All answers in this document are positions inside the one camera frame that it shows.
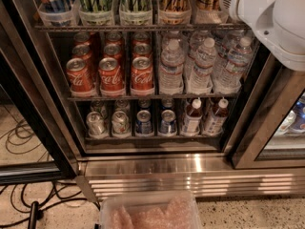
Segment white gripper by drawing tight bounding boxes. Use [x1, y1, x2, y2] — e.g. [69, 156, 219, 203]
[192, 0, 294, 27]

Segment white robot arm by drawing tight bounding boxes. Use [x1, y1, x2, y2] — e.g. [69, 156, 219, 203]
[219, 0, 305, 72]

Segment coca-cola can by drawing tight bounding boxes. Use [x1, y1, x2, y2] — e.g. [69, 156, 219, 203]
[131, 56, 153, 91]
[103, 44, 122, 61]
[132, 43, 153, 58]
[66, 58, 93, 93]
[98, 57, 124, 92]
[72, 44, 94, 64]

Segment front right Coca-Cola can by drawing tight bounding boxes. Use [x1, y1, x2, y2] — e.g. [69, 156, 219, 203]
[131, 56, 153, 91]

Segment front middle Coca-Cola can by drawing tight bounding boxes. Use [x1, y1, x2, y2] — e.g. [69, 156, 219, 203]
[98, 57, 124, 92]

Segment blue can front right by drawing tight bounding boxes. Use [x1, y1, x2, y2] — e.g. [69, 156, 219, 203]
[158, 110, 177, 136]

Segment blue can front left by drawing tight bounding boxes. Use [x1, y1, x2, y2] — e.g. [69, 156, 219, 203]
[135, 110, 153, 135]

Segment right fridge glass door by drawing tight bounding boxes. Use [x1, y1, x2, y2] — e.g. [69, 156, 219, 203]
[224, 52, 305, 169]

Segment front left Coca-Cola can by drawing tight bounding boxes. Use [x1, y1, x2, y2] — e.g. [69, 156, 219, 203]
[66, 58, 93, 93]

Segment blue can behind right door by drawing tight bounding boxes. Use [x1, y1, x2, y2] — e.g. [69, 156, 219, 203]
[290, 105, 305, 133]

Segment silver can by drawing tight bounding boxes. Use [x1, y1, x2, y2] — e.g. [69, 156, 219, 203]
[86, 112, 106, 138]
[112, 111, 131, 137]

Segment silver can front left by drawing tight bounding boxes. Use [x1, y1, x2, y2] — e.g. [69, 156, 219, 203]
[86, 112, 106, 138]

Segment stainless fridge base grille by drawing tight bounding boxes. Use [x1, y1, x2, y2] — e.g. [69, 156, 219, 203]
[75, 154, 305, 202]

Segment open fridge glass door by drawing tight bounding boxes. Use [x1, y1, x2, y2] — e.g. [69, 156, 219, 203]
[0, 0, 79, 185]

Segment front right water bottle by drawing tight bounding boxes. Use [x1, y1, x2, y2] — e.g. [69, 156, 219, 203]
[213, 36, 253, 94]

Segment water bottle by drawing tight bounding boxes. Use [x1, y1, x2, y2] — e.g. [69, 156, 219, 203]
[213, 36, 253, 94]
[158, 39, 185, 95]
[188, 37, 216, 94]

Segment front middle water bottle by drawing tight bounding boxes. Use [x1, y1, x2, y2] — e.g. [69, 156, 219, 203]
[188, 37, 216, 94]

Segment front left water bottle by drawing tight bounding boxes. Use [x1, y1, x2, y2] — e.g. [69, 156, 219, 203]
[158, 39, 185, 95]

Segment left tea bottle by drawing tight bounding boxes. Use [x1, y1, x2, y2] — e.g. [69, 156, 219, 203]
[181, 98, 203, 136]

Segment tea bottle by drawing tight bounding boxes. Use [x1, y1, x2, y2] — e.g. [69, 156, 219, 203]
[181, 98, 203, 136]
[203, 98, 229, 136]

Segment right tea bottle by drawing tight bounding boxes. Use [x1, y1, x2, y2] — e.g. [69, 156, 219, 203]
[203, 98, 229, 136]

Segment clear plastic bin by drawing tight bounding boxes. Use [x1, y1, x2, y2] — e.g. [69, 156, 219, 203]
[100, 191, 203, 229]

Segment middle wire shelf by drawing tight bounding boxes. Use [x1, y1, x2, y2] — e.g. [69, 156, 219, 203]
[68, 93, 238, 102]

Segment wire shelf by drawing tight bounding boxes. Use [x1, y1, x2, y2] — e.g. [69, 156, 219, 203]
[34, 23, 250, 32]
[68, 93, 238, 102]

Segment top wire shelf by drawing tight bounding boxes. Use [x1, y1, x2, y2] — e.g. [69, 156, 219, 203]
[34, 23, 250, 32]

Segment black floor cables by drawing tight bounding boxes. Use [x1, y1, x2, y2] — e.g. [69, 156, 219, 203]
[0, 117, 101, 229]

